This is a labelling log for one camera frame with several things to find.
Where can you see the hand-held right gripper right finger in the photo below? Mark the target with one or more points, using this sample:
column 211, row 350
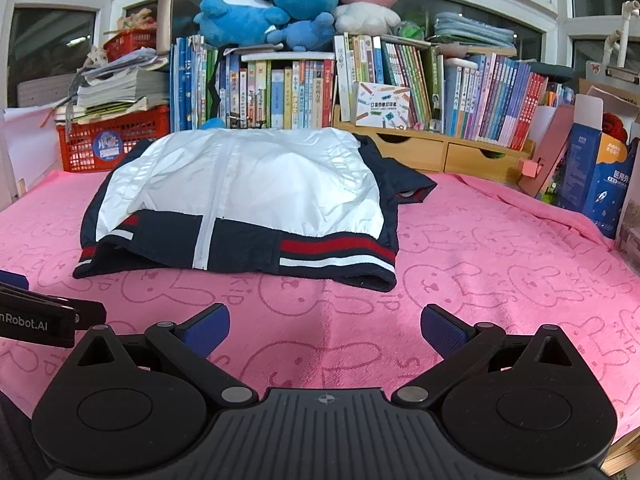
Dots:
column 442, row 330

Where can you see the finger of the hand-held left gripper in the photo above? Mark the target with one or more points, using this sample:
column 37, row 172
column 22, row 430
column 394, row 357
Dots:
column 12, row 280

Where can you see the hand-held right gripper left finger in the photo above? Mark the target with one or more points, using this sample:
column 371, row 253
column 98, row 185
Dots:
column 207, row 327

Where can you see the white navy striped jacket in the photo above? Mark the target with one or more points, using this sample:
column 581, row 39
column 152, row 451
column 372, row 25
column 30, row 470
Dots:
column 250, row 185

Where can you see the pink printed blanket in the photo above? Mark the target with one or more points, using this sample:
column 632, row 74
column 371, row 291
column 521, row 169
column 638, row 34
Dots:
column 450, row 270

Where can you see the white panel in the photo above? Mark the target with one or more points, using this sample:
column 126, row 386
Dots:
column 25, row 140

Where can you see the red plastic crate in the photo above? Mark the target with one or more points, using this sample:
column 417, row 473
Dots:
column 80, row 147

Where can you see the wooden drawer organizer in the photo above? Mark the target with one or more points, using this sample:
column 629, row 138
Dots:
column 470, row 157

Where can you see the small blue plush ball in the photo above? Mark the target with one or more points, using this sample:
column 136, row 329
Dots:
column 212, row 124

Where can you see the pink cardboard box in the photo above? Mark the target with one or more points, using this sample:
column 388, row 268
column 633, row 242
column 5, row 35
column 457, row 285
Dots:
column 552, row 145

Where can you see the blue printed carton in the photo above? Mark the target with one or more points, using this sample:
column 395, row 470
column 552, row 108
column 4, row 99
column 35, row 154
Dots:
column 605, row 185

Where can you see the stack of papers and booklets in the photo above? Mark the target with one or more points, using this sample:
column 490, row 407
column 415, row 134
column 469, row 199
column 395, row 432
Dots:
column 125, row 87

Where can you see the colourful printed card box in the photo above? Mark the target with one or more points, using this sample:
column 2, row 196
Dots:
column 382, row 105

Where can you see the row of pastel books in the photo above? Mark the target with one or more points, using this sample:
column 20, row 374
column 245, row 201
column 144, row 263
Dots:
column 500, row 100

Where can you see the row of tall blue books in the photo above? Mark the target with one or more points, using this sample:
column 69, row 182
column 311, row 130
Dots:
column 187, row 85

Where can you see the small red basket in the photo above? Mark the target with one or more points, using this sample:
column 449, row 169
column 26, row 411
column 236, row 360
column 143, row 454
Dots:
column 130, row 45

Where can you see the row of green spined books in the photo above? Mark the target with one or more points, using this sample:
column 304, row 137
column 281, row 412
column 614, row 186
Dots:
column 400, row 70

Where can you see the stack of blue folders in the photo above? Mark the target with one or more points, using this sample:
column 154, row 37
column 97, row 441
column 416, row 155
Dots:
column 475, row 30

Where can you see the beige cardboard board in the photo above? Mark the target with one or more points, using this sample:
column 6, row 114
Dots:
column 166, row 20

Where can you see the white pipe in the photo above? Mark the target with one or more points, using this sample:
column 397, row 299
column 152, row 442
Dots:
column 611, row 45

